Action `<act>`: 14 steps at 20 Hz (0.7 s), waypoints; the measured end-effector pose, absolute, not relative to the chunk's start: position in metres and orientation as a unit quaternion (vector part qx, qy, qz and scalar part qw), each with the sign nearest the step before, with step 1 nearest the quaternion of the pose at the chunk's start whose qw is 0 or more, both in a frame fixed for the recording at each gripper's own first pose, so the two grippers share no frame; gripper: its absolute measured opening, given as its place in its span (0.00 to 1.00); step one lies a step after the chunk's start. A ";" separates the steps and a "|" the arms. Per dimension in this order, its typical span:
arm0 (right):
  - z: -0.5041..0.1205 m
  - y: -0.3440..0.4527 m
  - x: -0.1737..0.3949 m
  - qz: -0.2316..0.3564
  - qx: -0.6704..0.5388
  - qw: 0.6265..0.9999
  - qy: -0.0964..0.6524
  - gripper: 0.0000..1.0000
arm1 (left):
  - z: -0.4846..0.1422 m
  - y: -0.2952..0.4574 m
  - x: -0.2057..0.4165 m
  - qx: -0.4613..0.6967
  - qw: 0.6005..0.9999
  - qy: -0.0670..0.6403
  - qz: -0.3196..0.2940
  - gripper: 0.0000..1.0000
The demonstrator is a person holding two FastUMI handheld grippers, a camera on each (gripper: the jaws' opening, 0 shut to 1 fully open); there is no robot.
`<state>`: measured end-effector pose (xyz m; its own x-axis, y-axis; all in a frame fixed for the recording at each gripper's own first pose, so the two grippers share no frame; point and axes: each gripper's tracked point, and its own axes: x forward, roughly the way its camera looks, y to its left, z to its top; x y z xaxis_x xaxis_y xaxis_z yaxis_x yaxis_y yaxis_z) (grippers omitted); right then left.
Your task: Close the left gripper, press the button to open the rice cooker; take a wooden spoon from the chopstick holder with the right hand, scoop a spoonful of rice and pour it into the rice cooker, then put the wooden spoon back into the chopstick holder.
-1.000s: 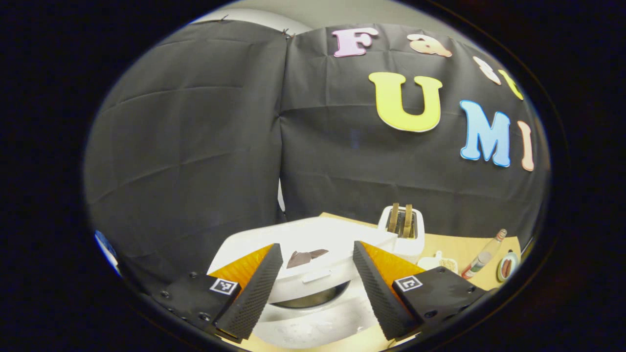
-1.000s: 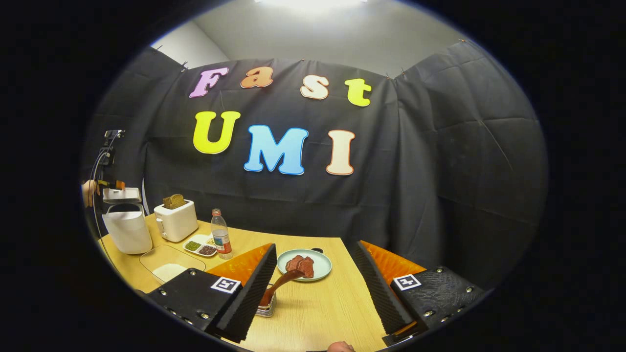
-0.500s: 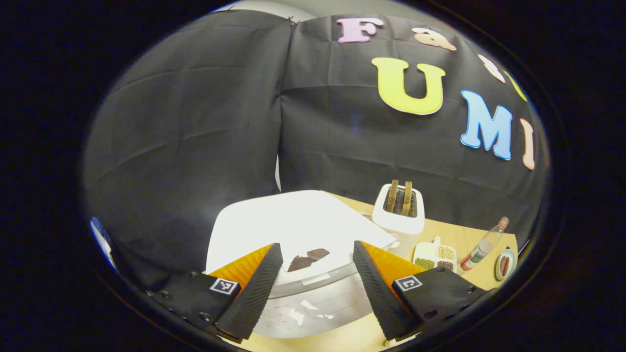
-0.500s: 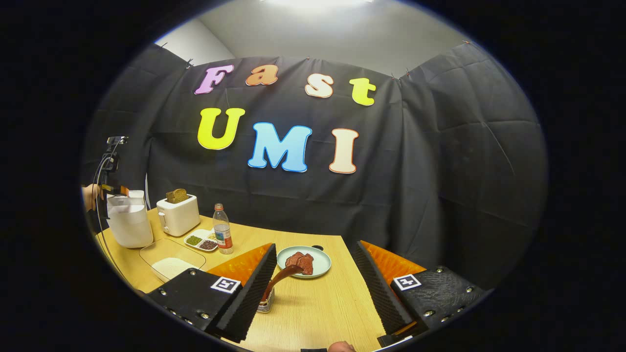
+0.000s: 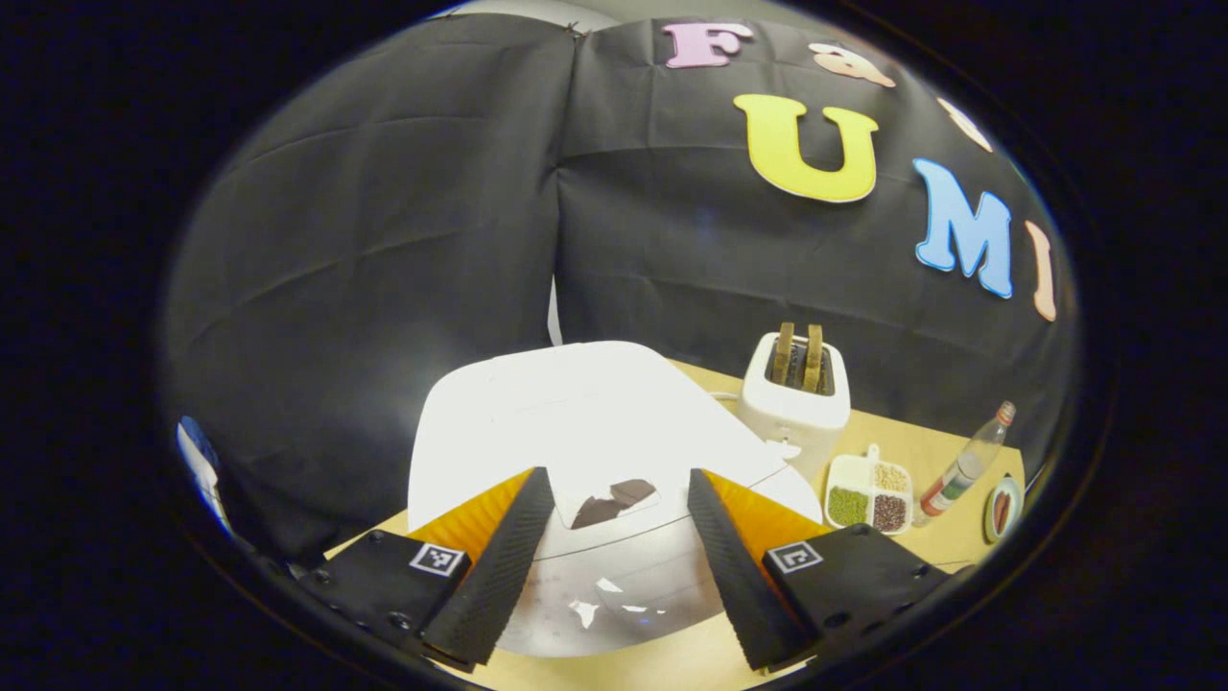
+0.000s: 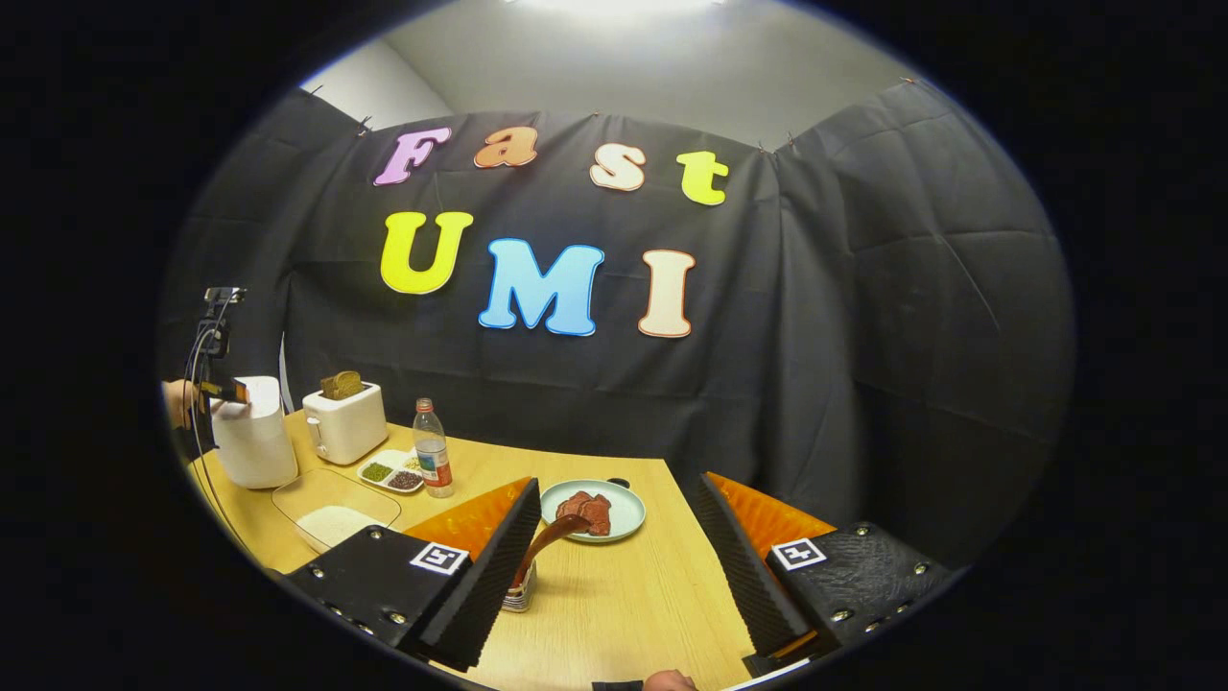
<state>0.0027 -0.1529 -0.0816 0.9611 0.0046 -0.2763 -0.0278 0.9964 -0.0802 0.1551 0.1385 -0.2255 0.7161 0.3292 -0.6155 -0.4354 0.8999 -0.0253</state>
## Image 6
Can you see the large ceiling light panel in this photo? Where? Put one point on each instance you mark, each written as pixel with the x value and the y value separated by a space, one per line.
pixel 619 5

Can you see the brown toast slice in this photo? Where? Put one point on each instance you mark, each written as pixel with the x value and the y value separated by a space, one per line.
pixel 342 386

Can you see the black backdrop cloth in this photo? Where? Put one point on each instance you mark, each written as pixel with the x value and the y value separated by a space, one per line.
pixel 863 384

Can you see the white divided dish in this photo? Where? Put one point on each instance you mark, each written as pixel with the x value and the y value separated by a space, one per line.
pixel 398 461

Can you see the white rice cooker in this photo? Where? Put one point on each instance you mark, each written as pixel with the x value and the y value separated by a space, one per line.
pixel 254 441

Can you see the light green plate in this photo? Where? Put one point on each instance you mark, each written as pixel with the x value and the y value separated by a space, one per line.
pixel 628 509

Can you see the red meat pieces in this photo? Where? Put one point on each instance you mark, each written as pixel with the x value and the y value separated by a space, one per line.
pixel 590 509

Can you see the white toaster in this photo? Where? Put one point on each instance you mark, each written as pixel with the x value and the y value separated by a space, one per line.
pixel 350 427

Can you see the brown wooden spoon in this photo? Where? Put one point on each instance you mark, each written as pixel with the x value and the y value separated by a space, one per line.
pixel 547 542

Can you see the green beans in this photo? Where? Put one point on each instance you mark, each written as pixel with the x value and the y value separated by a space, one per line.
pixel 376 472

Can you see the clear plastic water bottle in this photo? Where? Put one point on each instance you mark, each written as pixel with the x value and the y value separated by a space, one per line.
pixel 434 461

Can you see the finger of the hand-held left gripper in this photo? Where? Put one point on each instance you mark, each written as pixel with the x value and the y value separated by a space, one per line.
pixel 230 391

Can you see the clear plastic container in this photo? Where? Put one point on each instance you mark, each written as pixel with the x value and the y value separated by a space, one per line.
pixel 317 489

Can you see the dark red beans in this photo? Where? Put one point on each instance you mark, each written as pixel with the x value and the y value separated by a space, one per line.
pixel 405 480

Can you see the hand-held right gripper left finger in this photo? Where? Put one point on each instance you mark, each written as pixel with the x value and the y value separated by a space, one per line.
pixel 480 595

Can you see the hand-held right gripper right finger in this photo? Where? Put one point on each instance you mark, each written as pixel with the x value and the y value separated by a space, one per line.
pixel 748 585

